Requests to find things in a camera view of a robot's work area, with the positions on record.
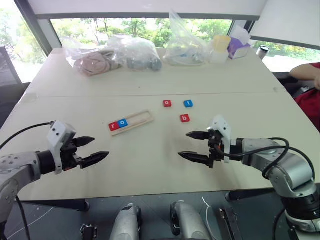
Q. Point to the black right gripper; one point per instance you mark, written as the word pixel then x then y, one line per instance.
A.
pixel 215 150

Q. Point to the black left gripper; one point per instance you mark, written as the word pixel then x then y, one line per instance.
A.
pixel 70 156

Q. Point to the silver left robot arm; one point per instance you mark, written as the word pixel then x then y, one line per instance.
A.
pixel 15 170

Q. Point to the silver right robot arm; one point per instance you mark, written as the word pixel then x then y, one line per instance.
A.
pixel 287 170

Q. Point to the person's bare forearm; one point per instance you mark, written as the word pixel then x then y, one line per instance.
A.
pixel 303 72

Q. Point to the red letter tile b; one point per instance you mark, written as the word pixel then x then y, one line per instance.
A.
pixel 185 118

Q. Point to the red letter tile r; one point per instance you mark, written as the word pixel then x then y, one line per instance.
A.
pixel 114 126

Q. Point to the blue letter tile o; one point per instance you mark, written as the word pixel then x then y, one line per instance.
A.
pixel 123 123

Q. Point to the blue letter tile t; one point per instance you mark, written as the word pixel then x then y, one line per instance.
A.
pixel 188 103

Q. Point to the red letter tile o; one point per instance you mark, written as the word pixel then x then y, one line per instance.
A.
pixel 167 103

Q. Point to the wooden letter tray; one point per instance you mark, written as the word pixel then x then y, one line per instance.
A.
pixel 141 118

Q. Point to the silver robot right leg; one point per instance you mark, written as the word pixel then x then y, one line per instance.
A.
pixel 186 220

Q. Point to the silver robot leg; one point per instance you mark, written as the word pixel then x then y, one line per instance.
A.
pixel 186 220
pixel 126 222

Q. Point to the silver robot left leg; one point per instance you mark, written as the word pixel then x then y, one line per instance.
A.
pixel 126 222

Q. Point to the long black metal bar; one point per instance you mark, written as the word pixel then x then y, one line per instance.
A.
pixel 230 223

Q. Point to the plastic bag with pink cloth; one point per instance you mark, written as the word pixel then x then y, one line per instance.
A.
pixel 92 62

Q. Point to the clear bag with blue-white items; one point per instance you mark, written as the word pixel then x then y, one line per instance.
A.
pixel 185 50

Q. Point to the white container with yellow lid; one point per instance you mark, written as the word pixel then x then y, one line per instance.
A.
pixel 220 48

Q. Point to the plastic bag with grey items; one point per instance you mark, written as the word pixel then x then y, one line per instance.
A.
pixel 142 56

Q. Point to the purple tissue box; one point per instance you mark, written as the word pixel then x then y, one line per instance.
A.
pixel 237 46

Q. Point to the black office chair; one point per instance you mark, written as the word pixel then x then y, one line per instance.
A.
pixel 290 83

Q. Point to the dark tumbler cup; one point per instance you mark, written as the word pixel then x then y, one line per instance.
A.
pixel 262 53

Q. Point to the black chair with mesh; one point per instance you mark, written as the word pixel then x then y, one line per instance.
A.
pixel 7 65

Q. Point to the person's red clothing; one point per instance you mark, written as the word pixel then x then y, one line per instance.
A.
pixel 310 107

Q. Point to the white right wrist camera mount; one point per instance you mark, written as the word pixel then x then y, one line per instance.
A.
pixel 222 126

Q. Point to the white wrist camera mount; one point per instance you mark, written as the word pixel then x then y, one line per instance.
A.
pixel 58 137
pixel 222 126

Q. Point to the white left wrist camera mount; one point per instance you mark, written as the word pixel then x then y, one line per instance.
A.
pixel 58 137

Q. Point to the black table leg bracket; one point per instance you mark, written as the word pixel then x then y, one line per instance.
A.
pixel 247 194

